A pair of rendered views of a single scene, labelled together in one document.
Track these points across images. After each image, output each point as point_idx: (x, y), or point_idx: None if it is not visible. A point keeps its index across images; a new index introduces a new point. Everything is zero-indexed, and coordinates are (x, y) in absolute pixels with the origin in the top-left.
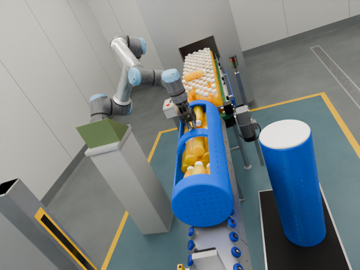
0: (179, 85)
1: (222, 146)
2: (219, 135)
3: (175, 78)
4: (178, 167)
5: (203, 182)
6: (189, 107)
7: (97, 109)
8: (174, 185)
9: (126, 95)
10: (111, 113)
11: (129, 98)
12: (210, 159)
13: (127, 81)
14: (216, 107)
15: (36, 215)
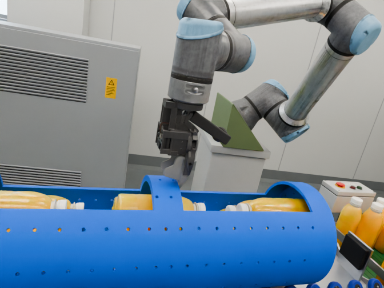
0: (183, 57)
1: (135, 257)
2: (184, 250)
3: (186, 33)
4: (111, 202)
5: None
6: (192, 133)
7: (254, 95)
8: (37, 187)
9: (295, 107)
10: (264, 117)
11: (303, 122)
12: (34, 211)
13: (304, 84)
14: (334, 252)
15: None
